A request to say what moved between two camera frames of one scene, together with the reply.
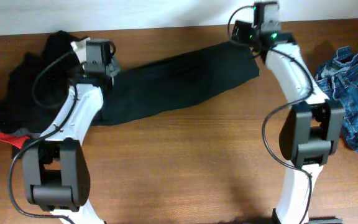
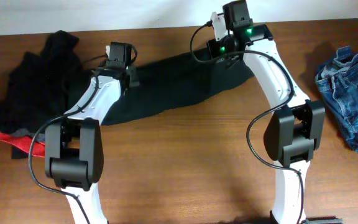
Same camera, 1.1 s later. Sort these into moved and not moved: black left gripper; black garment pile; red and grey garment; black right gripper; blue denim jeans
Moved: black right gripper; black left gripper
Not moved: blue denim jeans; red and grey garment; black garment pile
